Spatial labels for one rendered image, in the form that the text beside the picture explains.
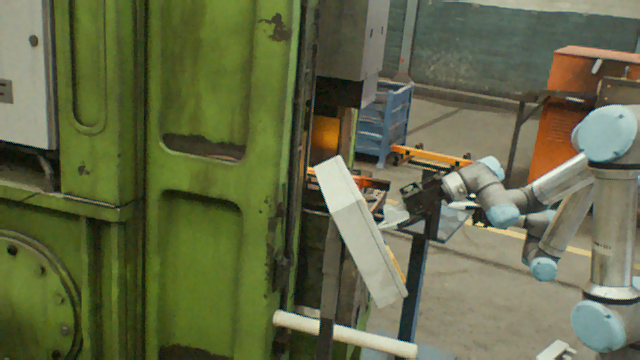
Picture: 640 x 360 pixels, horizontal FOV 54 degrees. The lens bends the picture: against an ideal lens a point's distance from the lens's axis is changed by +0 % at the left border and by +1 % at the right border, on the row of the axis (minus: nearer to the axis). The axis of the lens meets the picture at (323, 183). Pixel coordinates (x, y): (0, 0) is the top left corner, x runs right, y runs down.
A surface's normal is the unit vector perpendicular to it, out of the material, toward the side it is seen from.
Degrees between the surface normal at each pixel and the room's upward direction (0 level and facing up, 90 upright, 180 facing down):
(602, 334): 97
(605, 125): 83
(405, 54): 90
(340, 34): 90
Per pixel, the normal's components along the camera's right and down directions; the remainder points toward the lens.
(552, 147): -0.47, 0.24
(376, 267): 0.13, 0.33
